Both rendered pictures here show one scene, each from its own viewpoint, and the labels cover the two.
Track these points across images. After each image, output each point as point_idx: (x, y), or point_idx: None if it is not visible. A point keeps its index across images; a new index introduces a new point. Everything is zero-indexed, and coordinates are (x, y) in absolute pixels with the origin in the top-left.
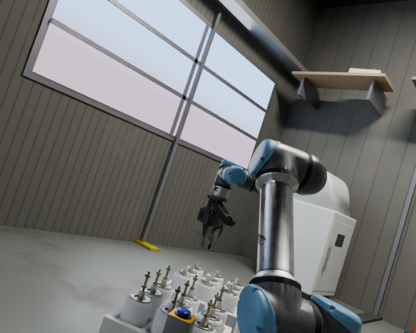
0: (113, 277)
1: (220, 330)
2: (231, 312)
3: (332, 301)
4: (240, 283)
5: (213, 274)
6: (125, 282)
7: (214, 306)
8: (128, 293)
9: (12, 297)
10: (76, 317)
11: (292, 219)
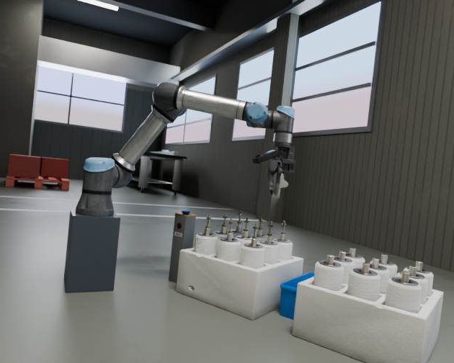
0: (452, 314)
1: (240, 262)
2: (315, 285)
3: (105, 159)
4: (409, 283)
5: (372, 258)
6: None
7: (228, 230)
8: None
9: (309, 271)
10: None
11: (138, 128)
